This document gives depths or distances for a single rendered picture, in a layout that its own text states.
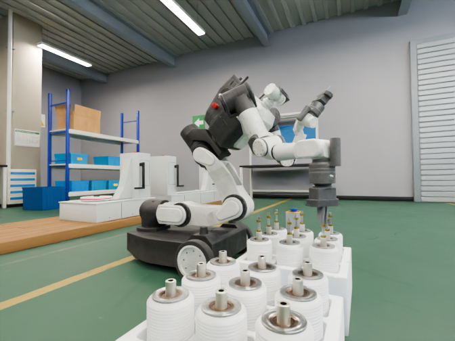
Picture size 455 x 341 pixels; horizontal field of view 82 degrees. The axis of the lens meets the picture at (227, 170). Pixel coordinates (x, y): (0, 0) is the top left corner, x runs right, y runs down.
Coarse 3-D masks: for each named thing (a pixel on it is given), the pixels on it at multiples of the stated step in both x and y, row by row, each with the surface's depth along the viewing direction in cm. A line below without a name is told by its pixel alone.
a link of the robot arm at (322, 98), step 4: (324, 92) 153; (328, 92) 152; (320, 96) 156; (324, 96) 154; (328, 96) 153; (332, 96) 154; (316, 100) 157; (320, 100) 154; (324, 100) 154; (328, 100) 154; (312, 104) 155; (316, 104) 154; (320, 104) 153; (324, 104) 156; (320, 108) 154; (320, 112) 155
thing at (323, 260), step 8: (312, 248) 90; (336, 248) 89; (312, 256) 90; (320, 256) 87; (328, 256) 87; (336, 256) 88; (312, 264) 90; (320, 264) 87; (328, 264) 87; (336, 264) 87; (328, 272) 86; (336, 272) 87
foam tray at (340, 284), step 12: (348, 252) 108; (240, 264) 97; (276, 264) 99; (348, 264) 94; (336, 276) 83; (348, 276) 88; (336, 288) 82; (348, 288) 86; (348, 300) 85; (348, 312) 83; (348, 324) 82
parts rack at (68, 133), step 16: (48, 96) 518; (48, 112) 517; (48, 128) 516; (48, 144) 515; (48, 160) 514; (64, 160) 495; (48, 176) 513; (80, 192) 512; (96, 192) 545; (112, 192) 582
